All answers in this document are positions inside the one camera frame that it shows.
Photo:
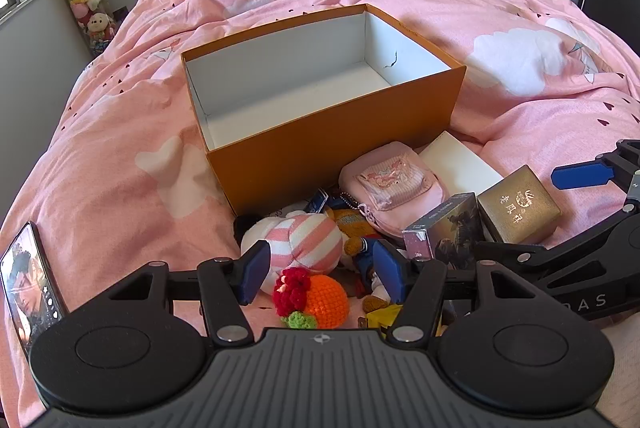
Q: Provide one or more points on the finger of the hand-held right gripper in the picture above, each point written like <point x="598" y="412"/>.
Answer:
<point x="515" y="254"/>
<point x="582" y="174"/>

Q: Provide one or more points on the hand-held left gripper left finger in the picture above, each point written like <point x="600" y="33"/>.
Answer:
<point x="254" y="275"/>

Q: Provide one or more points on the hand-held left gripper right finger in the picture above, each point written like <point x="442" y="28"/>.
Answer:
<point x="389" y="275"/>

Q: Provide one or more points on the red crochet flower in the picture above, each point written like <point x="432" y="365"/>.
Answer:
<point x="292" y="288"/>

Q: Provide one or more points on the yellow toy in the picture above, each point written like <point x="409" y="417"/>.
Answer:
<point x="382" y="318"/>

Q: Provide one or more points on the gold gift box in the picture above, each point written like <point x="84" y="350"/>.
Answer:
<point x="520" y="205"/>

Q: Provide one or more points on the pink striped plush toy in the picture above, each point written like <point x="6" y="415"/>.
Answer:
<point x="300" y="235"/>

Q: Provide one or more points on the orange crochet ball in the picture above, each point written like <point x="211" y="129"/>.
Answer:
<point x="327" y="303"/>

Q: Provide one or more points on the dark printed card box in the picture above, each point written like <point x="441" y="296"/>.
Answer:
<point x="450" y="228"/>

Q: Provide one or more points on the pink mini backpack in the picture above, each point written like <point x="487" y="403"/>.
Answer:
<point x="395" y="188"/>

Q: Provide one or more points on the white box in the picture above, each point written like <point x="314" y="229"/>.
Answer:
<point x="462" y="163"/>

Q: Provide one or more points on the orange cardboard box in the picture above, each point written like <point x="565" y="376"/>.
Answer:
<point x="320" y="143"/>

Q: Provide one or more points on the pink cloud print blanket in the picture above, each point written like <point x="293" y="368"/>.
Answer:
<point x="125" y="168"/>

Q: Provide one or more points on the smartphone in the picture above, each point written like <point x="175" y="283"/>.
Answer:
<point x="25" y="280"/>

